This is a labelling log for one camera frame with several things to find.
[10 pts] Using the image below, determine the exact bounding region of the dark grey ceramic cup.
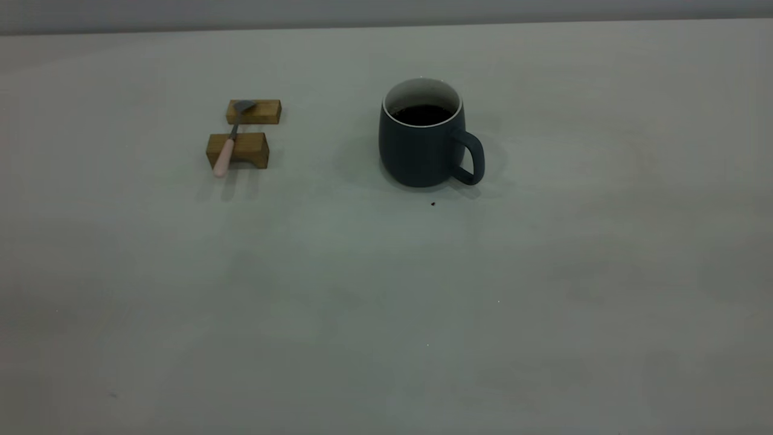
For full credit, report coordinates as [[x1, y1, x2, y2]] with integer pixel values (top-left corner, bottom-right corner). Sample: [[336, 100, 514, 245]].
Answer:
[[379, 77, 486, 189]]

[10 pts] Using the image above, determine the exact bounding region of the pink handled metal spoon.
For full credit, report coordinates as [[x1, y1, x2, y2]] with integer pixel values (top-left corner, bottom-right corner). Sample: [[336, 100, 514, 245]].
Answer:
[[213, 100, 257, 178]]

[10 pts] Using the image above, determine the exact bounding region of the arched wooden block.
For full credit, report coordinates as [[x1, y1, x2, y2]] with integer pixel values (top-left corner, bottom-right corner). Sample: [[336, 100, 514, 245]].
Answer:
[[206, 132, 270, 170]]

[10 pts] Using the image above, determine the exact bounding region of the flat wooden block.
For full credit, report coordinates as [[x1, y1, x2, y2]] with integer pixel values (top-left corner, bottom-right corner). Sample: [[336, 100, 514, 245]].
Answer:
[[226, 99, 282, 125]]

